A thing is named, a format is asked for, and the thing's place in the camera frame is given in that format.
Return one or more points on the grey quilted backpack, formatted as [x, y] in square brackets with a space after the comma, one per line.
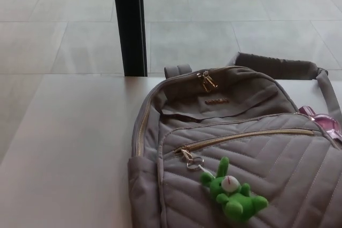
[240, 153]

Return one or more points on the pink transparent bottle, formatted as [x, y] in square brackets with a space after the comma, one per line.
[324, 121]

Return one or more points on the black window frame post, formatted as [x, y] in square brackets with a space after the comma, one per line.
[129, 25]

